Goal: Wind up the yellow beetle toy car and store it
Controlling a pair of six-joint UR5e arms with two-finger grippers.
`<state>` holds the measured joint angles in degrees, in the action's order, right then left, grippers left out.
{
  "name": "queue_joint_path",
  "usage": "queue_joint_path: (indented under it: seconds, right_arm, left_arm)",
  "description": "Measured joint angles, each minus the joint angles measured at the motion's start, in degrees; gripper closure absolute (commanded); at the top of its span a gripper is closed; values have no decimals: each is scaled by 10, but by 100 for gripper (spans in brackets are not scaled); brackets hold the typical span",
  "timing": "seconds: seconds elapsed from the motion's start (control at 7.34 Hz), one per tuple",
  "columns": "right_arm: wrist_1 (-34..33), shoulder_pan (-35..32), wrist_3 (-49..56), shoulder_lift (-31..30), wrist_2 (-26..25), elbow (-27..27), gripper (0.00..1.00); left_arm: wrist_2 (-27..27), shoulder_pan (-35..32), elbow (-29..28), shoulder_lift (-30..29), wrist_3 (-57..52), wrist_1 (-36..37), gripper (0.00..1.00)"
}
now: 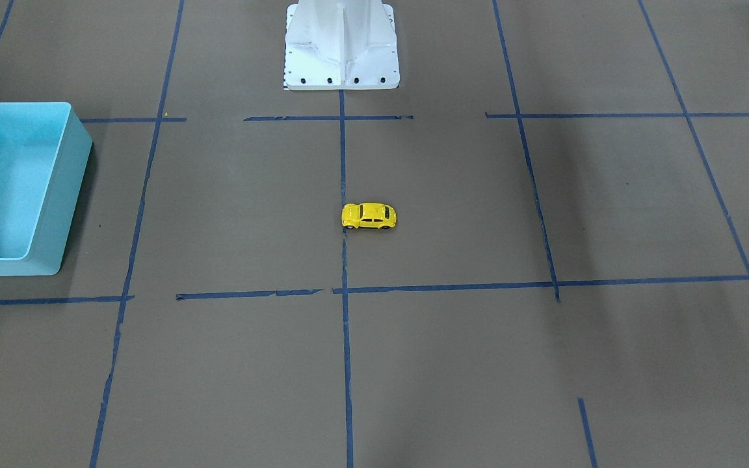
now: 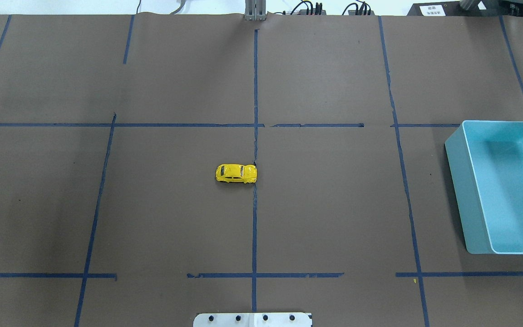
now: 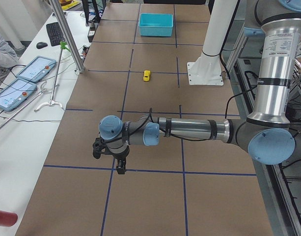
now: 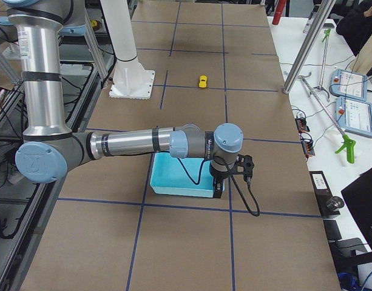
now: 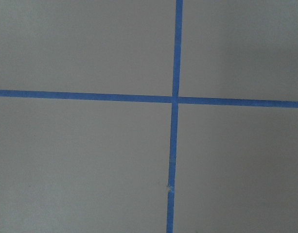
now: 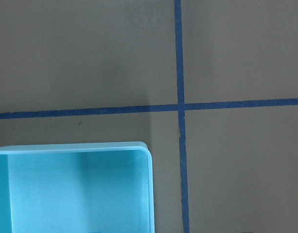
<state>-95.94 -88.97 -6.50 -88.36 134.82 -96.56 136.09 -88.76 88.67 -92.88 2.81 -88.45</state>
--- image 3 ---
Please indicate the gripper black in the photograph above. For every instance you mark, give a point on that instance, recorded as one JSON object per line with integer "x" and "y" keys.
{"x": 120, "y": 155}

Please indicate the yellow beetle toy car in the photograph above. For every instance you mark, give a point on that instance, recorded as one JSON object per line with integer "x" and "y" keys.
{"x": 146, "y": 75}

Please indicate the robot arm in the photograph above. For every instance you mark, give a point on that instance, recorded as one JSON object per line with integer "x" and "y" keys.
{"x": 264, "y": 134}

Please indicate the small orange circuit board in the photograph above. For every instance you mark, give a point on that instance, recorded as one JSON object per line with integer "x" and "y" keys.
{"x": 85, "y": 50}

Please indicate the upper teach pendant tablet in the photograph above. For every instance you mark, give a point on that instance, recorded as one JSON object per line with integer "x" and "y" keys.
{"x": 37, "y": 69}

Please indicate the teach pendant tablet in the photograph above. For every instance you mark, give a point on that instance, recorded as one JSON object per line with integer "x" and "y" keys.
{"x": 37, "y": 69}
{"x": 16, "y": 93}

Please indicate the lower teach pendant tablet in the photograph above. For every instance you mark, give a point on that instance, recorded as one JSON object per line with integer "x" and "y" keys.
{"x": 16, "y": 93}

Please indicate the red cylinder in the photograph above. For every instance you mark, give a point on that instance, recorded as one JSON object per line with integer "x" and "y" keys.
{"x": 7, "y": 219}

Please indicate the black box with knob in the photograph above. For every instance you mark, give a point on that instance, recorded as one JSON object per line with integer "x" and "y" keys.
{"x": 92, "y": 30}

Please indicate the teal plastic bin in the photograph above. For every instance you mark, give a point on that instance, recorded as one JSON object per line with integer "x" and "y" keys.
{"x": 158, "y": 25}

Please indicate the black computer mouse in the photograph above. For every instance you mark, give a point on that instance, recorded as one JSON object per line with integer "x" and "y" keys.
{"x": 41, "y": 45}

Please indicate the black keyboard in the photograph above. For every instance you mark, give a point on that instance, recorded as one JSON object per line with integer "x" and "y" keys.
{"x": 55, "y": 33}

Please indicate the seated person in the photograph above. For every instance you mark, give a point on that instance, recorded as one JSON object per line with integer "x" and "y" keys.
{"x": 8, "y": 59}

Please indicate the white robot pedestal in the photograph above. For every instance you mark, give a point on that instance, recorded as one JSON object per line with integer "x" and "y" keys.
{"x": 206, "y": 70}

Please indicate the green handled reacher grabber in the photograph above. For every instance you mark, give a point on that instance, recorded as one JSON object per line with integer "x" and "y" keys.
{"x": 52, "y": 102}

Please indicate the aluminium frame post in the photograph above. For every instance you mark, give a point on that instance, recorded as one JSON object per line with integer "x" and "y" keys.
{"x": 56, "y": 7}

